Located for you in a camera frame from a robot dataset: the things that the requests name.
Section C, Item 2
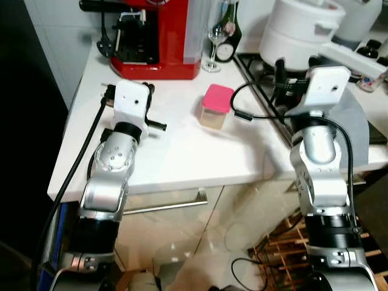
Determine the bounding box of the white pot with handle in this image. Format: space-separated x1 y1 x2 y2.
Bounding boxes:
259 0 388 79

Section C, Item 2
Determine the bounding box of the wooden slatted rack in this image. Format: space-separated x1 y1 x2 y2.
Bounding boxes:
249 212 388 291

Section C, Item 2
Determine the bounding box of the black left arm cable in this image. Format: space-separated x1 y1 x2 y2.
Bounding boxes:
32 85 117 291

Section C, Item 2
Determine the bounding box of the dark green bottle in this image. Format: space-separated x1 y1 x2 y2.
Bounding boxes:
213 0 242 64

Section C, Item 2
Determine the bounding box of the clear wine glass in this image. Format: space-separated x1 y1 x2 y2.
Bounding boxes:
201 0 230 73

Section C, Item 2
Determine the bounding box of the grey cloth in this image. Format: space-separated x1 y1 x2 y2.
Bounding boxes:
327 91 370 167

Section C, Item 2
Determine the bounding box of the grey robot left leg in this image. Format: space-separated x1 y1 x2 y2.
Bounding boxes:
124 272 161 291

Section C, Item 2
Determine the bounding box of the thin black floor cable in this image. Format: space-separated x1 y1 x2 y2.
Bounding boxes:
233 259 267 286

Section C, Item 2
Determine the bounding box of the translucent plastic canister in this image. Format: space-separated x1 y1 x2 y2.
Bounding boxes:
330 0 384 49

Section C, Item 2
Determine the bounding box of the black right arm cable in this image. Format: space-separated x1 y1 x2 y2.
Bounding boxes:
230 82 358 243

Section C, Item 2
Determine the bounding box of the cream kitchen cabinet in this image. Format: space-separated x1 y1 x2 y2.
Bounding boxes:
112 176 388 273

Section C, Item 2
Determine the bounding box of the pink lidded food container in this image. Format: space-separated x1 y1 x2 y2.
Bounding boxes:
197 84 236 130

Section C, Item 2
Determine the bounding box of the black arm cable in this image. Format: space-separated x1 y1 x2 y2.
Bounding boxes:
230 82 358 243
32 85 117 291

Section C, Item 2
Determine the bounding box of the steel gas hob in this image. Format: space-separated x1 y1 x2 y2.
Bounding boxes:
235 53 388 146

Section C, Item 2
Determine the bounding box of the clear spice bottle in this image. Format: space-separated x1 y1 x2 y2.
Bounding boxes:
359 72 381 93

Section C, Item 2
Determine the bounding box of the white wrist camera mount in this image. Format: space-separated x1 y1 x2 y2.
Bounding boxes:
114 81 151 128
290 65 351 117

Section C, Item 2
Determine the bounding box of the red coffee machine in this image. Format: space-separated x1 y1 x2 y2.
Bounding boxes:
79 0 210 81

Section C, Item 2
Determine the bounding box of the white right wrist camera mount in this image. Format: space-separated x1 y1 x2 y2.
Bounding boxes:
290 65 351 117

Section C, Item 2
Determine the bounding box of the black capped sauce bottle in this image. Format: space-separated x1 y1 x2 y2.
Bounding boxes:
358 39 384 61

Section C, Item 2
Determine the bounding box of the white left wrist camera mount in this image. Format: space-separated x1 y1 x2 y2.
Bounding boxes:
114 81 151 128

